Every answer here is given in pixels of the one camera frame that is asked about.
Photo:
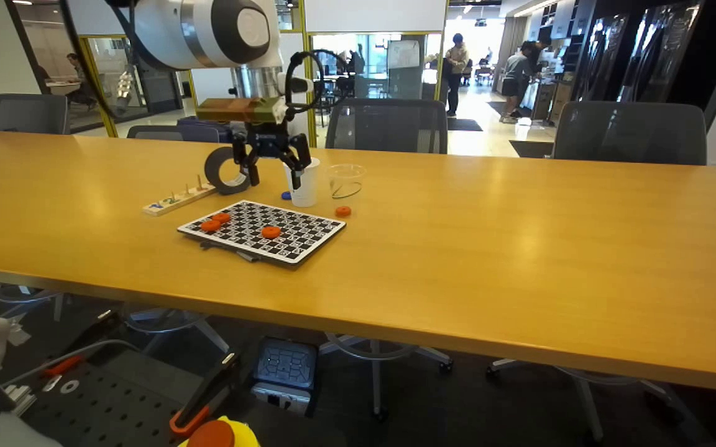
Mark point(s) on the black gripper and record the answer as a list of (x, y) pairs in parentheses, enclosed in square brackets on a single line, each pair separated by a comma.
[(273, 139)]

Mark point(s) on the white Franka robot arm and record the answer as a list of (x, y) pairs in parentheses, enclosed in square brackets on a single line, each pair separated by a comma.
[(168, 34)]

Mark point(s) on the white paper cup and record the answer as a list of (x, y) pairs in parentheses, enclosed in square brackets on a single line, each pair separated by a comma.
[(309, 195)]

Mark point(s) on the clear plastic cup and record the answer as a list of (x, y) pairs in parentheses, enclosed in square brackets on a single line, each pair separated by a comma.
[(345, 184)]

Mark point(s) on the black tape roll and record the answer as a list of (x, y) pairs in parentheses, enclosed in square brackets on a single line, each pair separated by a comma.
[(209, 174)]

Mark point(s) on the black white marker checkerboard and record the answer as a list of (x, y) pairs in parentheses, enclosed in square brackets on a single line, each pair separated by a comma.
[(292, 237)]

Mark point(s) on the yellow framed glass partition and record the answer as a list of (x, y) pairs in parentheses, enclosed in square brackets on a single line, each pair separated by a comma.
[(309, 100)]

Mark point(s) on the grey office chair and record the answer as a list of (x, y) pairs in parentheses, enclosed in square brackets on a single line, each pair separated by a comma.
[(199, 129), (629, 132), (385, 126)]

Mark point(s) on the wooden number puzzle strip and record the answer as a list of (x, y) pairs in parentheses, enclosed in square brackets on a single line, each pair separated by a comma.
[(168, 203)]

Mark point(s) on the grey box with mesh panel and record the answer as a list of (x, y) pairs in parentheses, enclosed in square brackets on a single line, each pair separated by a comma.
[(284, 369)]

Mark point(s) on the yellow emergency stop button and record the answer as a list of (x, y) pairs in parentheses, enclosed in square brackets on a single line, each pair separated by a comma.
[(241, 436)]

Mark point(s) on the person in dark clothes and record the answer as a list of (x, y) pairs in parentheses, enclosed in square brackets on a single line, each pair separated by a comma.
[(524, 76)]

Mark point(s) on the black perforated breadboard plate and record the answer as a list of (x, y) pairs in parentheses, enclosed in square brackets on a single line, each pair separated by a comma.
[(109, 406)]

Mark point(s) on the black glass-door cabinets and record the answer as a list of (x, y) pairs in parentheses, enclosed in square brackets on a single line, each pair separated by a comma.
[(647, 51)]

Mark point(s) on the wrist camera on wooden mount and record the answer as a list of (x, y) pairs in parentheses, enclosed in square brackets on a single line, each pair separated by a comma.
[(233, 109)]

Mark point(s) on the white wall board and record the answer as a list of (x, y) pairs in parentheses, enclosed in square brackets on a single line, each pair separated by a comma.
[(373, 15)]

